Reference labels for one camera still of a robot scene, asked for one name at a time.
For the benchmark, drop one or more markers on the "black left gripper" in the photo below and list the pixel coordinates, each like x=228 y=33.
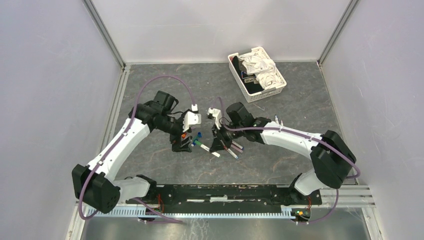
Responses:
x=177 y=145

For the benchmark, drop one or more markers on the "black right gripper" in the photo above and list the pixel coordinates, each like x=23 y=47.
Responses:
x=218 y=137

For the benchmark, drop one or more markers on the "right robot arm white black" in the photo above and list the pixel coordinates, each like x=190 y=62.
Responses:
x=332 y=160

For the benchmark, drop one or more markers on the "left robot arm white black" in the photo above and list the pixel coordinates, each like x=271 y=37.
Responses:
x=95 y=183

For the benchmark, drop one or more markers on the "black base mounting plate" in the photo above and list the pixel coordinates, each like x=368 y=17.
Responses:
x=227 y=198

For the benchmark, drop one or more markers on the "black item in basket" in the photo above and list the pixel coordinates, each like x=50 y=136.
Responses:
x=248 y=80

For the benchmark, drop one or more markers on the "white plastic basket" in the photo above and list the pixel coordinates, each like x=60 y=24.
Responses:
x=260 y=95

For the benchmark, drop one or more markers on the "crumpled white cloth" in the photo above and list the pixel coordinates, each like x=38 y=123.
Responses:
x=259 y=63

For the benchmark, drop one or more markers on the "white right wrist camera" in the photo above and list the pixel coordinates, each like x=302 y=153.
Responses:
x=215 y=114

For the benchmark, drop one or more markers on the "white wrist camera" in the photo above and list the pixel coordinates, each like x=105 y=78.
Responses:
x=190 y=119
x=215 y=114

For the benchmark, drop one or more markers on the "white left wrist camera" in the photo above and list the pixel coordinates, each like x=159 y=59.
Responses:
x=190 y=119

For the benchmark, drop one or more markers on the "aluminium frame rail left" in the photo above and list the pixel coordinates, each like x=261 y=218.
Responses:
x=111 y=123

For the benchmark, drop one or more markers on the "aluminium frame rail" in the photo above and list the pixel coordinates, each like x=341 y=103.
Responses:
x=111 y=123
x=349 y=196

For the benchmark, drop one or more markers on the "white slotted cable duct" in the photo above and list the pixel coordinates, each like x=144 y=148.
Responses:
x=141 y=212

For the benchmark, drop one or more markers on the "aluminium frame rail front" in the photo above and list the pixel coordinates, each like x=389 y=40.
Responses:
x=349 y=196

